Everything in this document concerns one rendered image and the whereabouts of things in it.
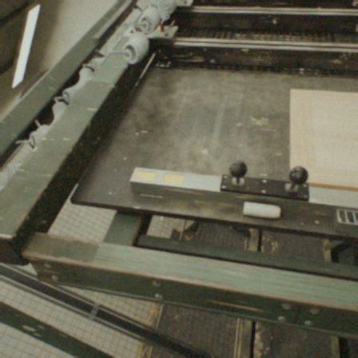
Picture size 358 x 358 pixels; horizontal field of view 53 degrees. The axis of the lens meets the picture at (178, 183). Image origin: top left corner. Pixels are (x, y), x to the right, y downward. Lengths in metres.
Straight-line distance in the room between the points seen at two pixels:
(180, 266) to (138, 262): 0.08
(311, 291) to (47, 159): 0.64
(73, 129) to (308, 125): 0.66
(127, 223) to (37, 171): 0.24
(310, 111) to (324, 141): 0.14
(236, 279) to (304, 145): 0.48
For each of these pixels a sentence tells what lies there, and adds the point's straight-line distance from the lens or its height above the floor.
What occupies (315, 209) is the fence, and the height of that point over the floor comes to 1.32.
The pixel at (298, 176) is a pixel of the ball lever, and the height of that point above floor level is 1.44.
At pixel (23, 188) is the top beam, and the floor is 1.90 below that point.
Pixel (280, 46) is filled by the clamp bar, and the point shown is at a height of 1.43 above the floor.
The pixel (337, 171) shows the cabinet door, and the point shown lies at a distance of 0.97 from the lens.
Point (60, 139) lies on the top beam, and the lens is 0.96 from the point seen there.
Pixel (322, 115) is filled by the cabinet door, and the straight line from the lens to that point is 1.16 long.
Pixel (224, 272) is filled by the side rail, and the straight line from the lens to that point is 0.69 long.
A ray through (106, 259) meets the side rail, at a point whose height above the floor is 1.68.
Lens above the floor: 1.78
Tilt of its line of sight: 12 degrees down
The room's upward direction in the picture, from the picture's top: 61 degrees counter-clockwise
